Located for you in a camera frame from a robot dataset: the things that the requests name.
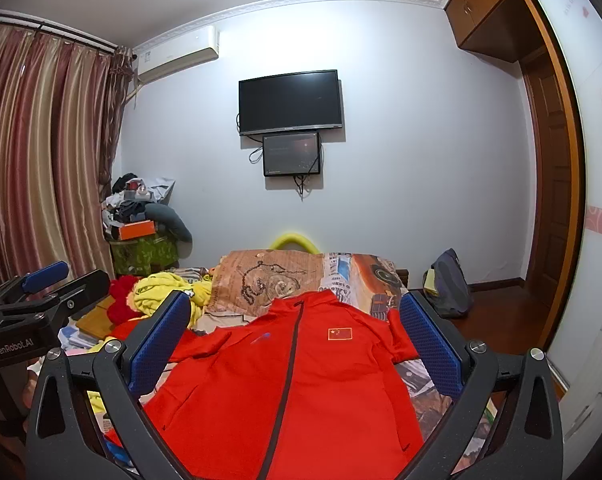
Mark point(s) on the yellow curved headrest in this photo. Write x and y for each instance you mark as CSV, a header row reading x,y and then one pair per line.
x,y
294,239

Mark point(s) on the green patterned storage box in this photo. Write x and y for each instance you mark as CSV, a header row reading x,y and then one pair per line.
x,y
144,255

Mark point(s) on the striped red gold curtain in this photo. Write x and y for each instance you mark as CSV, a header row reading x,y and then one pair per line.
x,y
61,107

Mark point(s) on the dark blue backpack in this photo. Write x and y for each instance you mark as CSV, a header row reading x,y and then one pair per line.
x,y
445,287

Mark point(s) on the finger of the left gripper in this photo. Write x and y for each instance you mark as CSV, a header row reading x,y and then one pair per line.
x,y
45,277
79,296

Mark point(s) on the small black wall monitor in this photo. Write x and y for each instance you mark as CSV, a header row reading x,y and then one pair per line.
x,y
292,154

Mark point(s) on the black wall television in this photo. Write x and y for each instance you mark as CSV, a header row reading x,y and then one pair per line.
x,y
290,102

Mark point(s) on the wooden overhead cabinet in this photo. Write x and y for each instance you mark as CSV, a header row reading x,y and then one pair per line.
x,y
503,29

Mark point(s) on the grey neck pillow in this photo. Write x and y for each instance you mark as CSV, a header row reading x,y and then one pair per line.
x,y
170,219

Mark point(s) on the yellow cartoon blanket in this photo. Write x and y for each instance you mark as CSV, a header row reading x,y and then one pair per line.
x,y
148,294

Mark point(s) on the orange box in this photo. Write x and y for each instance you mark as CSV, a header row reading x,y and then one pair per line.
x,y
131,231

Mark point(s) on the printed newspaper bedspread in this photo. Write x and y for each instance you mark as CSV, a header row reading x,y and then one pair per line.
x,y
246,284

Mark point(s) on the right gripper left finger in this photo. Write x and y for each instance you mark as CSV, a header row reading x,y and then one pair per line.
x,y
64,440

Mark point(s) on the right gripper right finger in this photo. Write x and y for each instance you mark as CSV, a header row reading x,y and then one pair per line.
x,y
525,440

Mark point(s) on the red zip jacket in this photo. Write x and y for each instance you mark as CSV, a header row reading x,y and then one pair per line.
x,y
310,390

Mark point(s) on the wooden door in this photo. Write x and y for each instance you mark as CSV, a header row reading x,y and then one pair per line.
x,y
549,253

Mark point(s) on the red plush cloth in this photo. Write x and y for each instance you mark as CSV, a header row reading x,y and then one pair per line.
x,y
122,309

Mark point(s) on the white air conditioner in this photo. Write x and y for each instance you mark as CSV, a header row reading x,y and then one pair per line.
x,y
188,50

